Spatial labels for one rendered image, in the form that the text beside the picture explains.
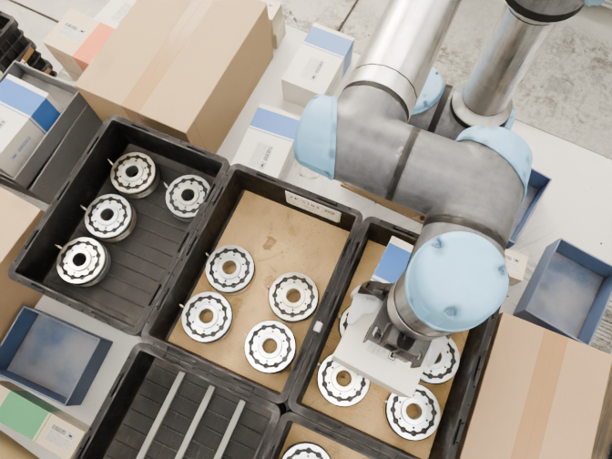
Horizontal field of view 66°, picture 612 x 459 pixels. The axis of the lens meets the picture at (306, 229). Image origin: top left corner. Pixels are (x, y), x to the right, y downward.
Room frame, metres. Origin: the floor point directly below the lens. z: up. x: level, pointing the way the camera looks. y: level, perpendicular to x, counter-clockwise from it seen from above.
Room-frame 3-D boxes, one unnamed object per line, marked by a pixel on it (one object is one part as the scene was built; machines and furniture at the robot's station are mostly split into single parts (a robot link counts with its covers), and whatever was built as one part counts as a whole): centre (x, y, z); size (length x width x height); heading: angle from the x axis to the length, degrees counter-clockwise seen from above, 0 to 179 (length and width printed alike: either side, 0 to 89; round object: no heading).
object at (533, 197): (0.42, -0.48, 0.74); 0.20 x 0.15 x 0.07; 143
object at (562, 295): (0.19, -0.59, 0.74); 0.20 x 0.15 x 0.07; 145
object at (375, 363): (0.10, -0.13, 1.09); 0.20 x 0.12 x 0.09; 150
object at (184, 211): (0.42, 0.26, 0.86); 0.10 x 0.10 x 0.01
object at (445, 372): (0.05, -0.24, 0.86); 0.10 x 0.10 x 0.01
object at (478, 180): (0.18, -0.15, 1.41); 0.11 x 0.11 x 0.08; 64
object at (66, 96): (0.64, 0.68, 0.82); 0.27 x 0.20 x 0.05; 152
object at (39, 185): (0.64, 0.68, 0.77); 0.27 x 0.20 x 0.05; 154
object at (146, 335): (0.22, 0.10, 0.92); 0.40 x 0.30 x 0.02; 154
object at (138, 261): (0.35, 0.37, 0.87); 0.40 x 0.30 x 0.11; 154
